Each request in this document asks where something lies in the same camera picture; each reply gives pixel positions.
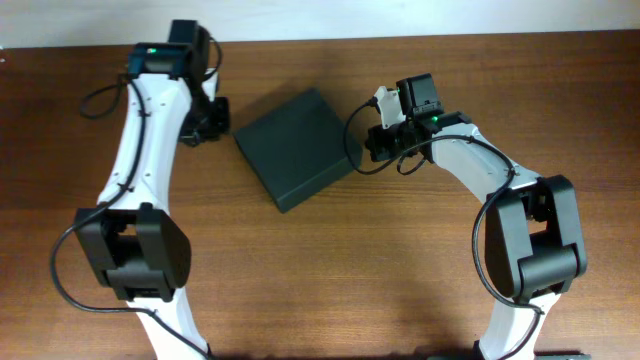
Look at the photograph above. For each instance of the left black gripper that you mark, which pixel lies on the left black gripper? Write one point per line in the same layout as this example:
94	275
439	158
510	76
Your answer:
220	126

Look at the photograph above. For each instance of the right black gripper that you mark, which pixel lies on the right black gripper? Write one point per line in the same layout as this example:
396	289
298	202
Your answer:
375	140

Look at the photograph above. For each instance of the black box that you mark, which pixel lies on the black box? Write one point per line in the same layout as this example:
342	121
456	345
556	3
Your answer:
298	149

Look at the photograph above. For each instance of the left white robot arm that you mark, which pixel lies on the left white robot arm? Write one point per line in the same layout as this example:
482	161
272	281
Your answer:
130	240

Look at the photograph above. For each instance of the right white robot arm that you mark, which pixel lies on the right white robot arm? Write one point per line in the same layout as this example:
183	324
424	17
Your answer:
527	242

